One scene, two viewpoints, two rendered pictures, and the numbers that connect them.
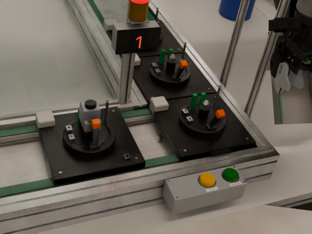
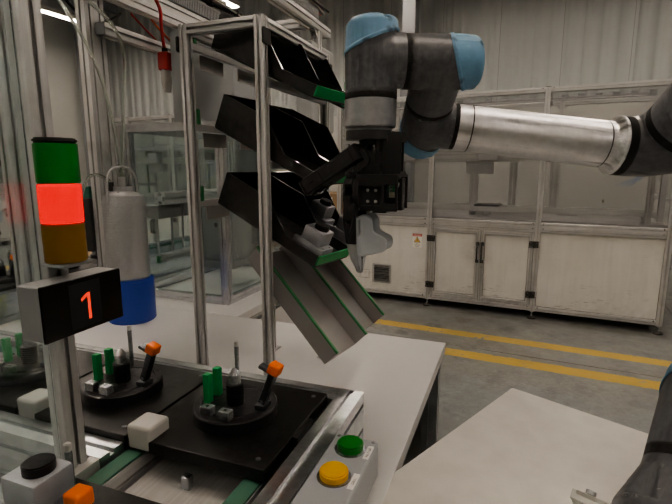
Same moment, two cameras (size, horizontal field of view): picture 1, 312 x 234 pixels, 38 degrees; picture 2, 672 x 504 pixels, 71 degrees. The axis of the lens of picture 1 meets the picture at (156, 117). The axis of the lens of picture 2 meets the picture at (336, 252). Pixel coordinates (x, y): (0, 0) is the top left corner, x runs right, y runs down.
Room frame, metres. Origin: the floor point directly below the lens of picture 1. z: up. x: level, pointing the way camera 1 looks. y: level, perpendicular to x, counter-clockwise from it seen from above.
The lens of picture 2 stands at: (0.39, 0.23, 1.38)
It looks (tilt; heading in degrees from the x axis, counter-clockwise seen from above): 10 degrees down; 318
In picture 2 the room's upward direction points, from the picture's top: straight up
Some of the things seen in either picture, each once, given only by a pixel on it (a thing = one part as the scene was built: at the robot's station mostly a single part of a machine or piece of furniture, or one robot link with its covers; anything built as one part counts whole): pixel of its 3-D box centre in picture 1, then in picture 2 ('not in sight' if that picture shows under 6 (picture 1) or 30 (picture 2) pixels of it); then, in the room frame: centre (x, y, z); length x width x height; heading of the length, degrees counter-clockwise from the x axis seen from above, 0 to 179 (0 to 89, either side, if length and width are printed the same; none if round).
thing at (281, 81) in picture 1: (282, 81); (368, 245); (0.87, -0.27, 1.27); 0.06 x 0.03 x 0.09; 28
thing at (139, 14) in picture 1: (138, 8); (64, 242); (1.07, 0.09, 1.28); 0.05 x 0.05 x 0.05
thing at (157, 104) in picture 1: (204, 110); (234, 389); (1.05, -0.13, 1.01); 0.24 x 0.24 x 0.13; 28
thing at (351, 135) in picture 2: (305, 41); (374, 173); (0.87, -0.28, 1.37); 0.09 x 0.08 x 0.12; 28
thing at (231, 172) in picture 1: (230, 175); (350, 447); (0.86, -0.22, 0.96); 0.04 x 0.04 x 0.02
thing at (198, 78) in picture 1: (171, 64); (121, 368); (1.27, -0.02, 1.01); 0.24 x 0.24 x 0.13; 28
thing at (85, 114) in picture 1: (89, 111); (34, 490); (0.90, 0.17, 1.06); 0.08 x 0.04 x 0.07; 28
